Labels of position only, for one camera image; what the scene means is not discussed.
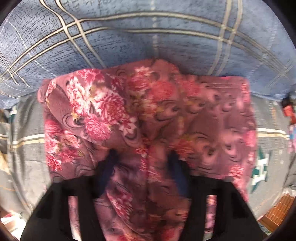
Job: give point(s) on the pink floral cloth garment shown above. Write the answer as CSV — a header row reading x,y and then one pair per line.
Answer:
x,y
144,110

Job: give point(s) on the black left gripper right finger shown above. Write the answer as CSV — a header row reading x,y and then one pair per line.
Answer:
x,y
233,220

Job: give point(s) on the light purple cloth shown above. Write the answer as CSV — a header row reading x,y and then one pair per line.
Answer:
x,y
291,143

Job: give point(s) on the orange woven basket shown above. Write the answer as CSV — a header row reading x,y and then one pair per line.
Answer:
x,y
275,216

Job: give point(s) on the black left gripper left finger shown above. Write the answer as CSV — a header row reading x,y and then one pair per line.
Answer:
x,y
51,218

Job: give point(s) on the small colourful box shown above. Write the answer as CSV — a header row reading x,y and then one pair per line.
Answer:
x,y
287,107

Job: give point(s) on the grey striped bed sheet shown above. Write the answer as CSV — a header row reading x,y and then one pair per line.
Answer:
x,y
25,175

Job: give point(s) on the blue plaid pillow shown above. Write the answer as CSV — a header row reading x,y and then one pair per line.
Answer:
x,y
45,39

